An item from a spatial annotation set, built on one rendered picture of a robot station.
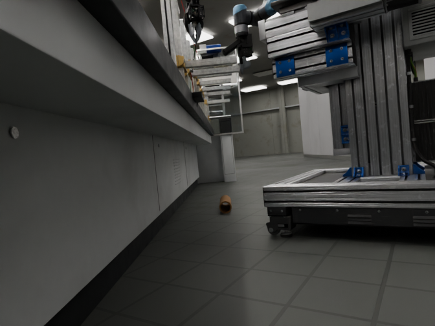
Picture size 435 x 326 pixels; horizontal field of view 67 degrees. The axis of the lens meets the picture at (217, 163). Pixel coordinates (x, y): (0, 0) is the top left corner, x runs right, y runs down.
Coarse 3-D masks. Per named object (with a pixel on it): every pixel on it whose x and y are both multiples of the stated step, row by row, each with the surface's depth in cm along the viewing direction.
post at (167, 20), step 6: (162, 0) 123; (168, 0) 123; (162, 6) 123; (168, 6) 123; (162, 12) 123; (168, 12) 123; (162, 18) 123; (168, 18) 123; (162, 24) 123; (168, 24) 123; (168, 30) 123; (168, 36) 123; (168, 42) 123; (174, 42) 126; (168, 48) 123; (174, 48) 125; (174, 54) 124; (174, 60) 124
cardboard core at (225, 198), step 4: (224, 196) 237; (228, 196) 240; (220, 200) 233; (224, 200) 218; (228, 200) 221; (220, 204) 213; (224, 204) 242; (228, 204) 238; (220, 208) 213; (224, 208) 226; (228, 208) 223; (224, 212) 213; (228, 212) 213
